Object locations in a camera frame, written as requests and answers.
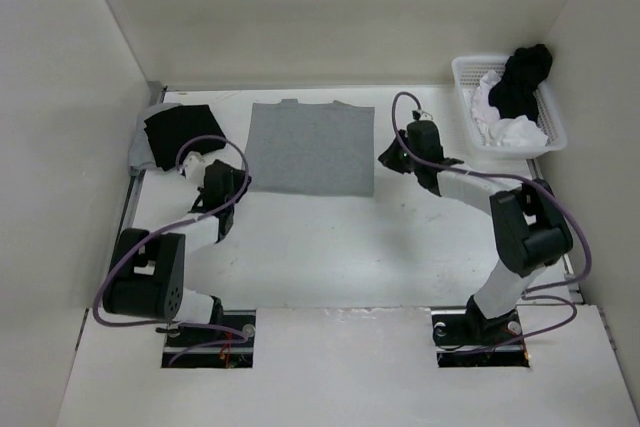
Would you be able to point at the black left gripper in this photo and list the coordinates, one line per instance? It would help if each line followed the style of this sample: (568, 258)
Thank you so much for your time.
(239, 179)

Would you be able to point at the white crumpled garment in basket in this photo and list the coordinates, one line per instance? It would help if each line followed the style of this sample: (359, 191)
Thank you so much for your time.
(502, 132)

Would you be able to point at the grey folded tank top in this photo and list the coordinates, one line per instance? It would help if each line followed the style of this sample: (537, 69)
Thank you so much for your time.
(140, 156)

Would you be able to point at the grey tank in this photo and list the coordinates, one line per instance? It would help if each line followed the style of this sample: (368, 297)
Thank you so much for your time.
(140, 156)
(311, 149)

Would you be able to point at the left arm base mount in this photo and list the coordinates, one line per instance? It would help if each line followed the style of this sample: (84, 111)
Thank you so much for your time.
(197, 348)

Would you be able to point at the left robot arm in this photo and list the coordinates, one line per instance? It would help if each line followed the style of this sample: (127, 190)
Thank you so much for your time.
(146, 276)

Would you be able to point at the black crumpled garment in basket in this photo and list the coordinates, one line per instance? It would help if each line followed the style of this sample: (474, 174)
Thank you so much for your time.
(525, 70)

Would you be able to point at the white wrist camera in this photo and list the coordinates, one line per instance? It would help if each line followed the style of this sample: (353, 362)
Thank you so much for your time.
(420, 115)
(193, 168)

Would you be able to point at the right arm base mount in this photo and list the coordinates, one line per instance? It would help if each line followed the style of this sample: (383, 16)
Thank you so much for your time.
(462, 342)

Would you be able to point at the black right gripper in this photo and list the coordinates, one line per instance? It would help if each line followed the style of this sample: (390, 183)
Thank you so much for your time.
(388, 157)

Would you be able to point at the black folded tank top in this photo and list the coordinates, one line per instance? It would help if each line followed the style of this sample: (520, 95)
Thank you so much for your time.
(169, 130)

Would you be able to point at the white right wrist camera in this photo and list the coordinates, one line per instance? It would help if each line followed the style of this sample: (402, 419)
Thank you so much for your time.
(420, 115)

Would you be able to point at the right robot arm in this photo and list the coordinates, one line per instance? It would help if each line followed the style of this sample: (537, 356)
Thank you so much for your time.
(530, 233)

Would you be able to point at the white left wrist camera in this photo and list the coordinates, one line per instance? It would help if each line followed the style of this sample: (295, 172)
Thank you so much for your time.
(193, 168)

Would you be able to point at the white plastic laundry basket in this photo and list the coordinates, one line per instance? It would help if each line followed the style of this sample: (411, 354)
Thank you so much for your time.
(467, 72)

